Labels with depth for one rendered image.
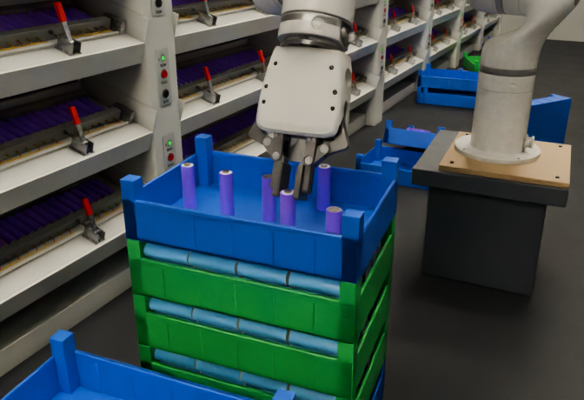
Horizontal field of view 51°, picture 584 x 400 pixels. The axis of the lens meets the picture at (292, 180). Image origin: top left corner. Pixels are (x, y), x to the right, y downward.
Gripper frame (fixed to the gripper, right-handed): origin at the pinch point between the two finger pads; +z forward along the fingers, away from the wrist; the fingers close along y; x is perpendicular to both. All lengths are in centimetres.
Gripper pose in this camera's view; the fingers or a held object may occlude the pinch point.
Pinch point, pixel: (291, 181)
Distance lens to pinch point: 69.8
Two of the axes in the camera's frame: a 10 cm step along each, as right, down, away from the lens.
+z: -1.5, 9.9, -0.3
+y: -9.3, -1.4, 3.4
